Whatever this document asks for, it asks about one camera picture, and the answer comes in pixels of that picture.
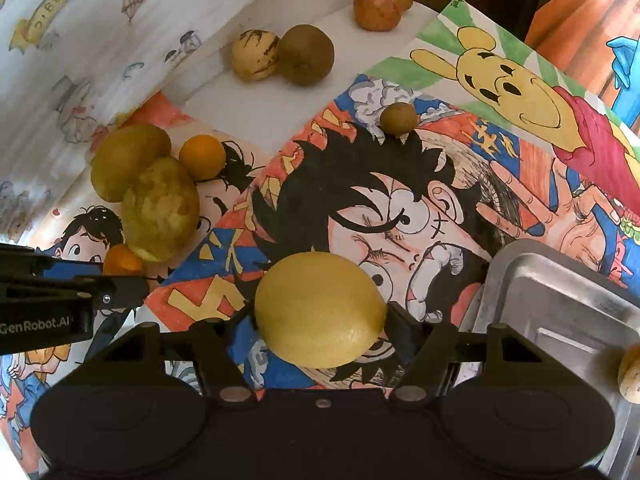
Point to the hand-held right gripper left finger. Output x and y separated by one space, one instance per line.
218 346

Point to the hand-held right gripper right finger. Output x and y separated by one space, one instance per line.
401 323

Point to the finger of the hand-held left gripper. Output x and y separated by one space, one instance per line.
120 292

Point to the small orange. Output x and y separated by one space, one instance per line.
122 260

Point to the yellow lemon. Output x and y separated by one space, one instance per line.
320 310

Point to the mottled yellow-green mango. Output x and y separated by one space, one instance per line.
160 210

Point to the smooth yellow-green mango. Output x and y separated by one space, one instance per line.
122 160

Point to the metal tray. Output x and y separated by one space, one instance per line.
550 300

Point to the large purple-striped pepino melon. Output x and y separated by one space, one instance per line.
254 55

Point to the straw hat cartoon poster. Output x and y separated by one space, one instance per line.
320 200

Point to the small round brown fruit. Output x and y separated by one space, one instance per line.
398 119

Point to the small striped pepino melon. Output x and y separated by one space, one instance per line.
631 372

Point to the white printed cloth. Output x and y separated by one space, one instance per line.
100 50

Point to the yellow bear drawing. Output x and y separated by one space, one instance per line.
500 85

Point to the brown kiwi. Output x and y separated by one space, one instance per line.
306 55

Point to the red-orange apple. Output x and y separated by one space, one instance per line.
377 9

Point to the orange dress poster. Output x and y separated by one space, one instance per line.
575 15

